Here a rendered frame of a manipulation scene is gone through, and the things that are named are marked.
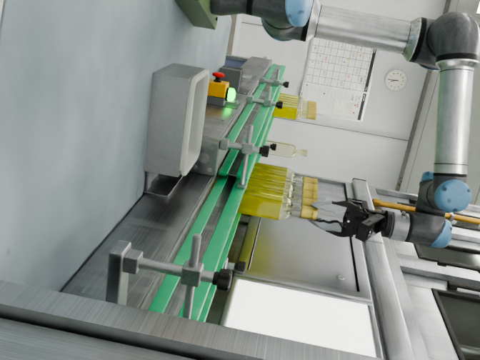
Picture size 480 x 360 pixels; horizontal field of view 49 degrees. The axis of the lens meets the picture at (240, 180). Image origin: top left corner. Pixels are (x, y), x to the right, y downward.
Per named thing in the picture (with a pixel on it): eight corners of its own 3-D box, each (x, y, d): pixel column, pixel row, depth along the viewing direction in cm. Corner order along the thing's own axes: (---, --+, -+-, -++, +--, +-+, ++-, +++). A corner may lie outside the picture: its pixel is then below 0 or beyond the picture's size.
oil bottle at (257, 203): (208, 208, 138) (288, 223, 137) (211, 188, 136) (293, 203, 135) (213, 200, 144) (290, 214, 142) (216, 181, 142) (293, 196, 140)
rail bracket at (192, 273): (65, 323, 76) (217, 356, 74) (68, 218, 70) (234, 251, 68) (79, 305, 80) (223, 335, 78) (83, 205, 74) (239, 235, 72)
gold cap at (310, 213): (298, 220, 137) (316, 223, 137) (301, 208, 136) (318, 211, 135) (299, 214, 140) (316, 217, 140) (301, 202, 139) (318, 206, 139)
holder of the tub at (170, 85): (142, 193, 119) (175, 200, 118) (152, 72, 109) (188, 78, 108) (162, 170, 135) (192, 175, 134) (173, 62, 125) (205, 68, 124)
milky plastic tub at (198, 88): (146, 172, 116) (183, 179, 116) (154, 71, 109) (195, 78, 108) (166, 151, 133) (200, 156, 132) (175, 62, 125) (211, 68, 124)
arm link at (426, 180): (461, 175, 130) (453, 218, 130) (447, 175, 141) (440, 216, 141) (430, 170, 130) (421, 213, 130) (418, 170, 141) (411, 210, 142)
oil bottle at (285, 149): (246, 150, 226) (306, 161, 224) (248, 137, 225) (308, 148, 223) (247, 148, 232) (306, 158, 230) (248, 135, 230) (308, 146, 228)
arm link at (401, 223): (403, 246, 136) (412, 218, 133) (386, 243, 136) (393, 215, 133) (399, 233, 143) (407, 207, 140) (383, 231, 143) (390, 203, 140)
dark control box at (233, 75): (216, 88, 197) (238, 92, 196) (218, 67, 194) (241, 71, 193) (219, 85, 204) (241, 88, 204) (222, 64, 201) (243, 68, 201)
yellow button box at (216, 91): (201, 102, 171) (223, 106, 170) (203, 79, 168) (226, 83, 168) (205, 98, 177) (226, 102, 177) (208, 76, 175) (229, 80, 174)
